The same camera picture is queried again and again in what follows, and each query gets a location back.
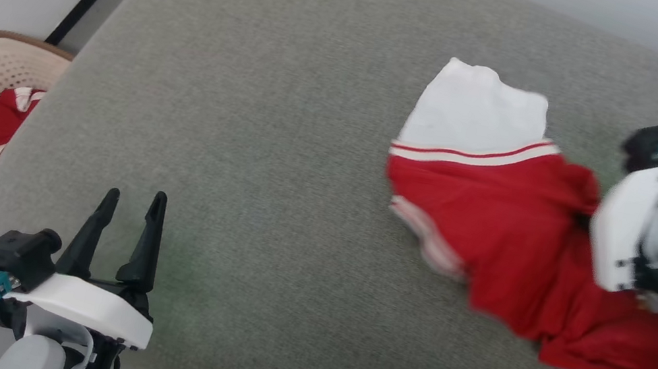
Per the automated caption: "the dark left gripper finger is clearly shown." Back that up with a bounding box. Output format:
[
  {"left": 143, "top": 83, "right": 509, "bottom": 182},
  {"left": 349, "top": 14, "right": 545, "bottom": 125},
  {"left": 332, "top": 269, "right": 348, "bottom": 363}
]
[
  {"left": 53, "top": 181, "right": 122, "bottom": 283},
  {"left": 114, "top": 186, "right": 170, "bottom": 298}
]

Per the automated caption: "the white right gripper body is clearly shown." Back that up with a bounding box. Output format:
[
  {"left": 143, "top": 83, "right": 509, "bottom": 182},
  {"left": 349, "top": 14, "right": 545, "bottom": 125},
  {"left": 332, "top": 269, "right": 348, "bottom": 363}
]
[{"left": 580, "top": 148, "right": 658, "bottom": 301}]

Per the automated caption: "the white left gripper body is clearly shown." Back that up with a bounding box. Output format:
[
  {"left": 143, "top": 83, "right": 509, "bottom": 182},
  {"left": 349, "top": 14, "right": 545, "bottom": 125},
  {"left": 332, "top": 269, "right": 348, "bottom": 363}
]
[{"left": 0, "top": 264, "right": 160, "bottom": 353}]

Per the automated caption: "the red white-trimmed garment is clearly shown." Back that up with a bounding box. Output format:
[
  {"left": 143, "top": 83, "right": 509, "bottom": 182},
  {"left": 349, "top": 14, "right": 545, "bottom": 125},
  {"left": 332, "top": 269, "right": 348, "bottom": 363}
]
[{"left": 351, "top": 49, "right": 658, "bottom": 369}]

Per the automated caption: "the red white crumpled garment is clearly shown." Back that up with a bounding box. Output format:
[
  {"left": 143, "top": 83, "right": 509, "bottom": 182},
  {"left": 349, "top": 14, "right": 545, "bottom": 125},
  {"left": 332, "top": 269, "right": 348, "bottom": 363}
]
[{"left": 0, "top": 82, "right": 47, "bottom": 171}]

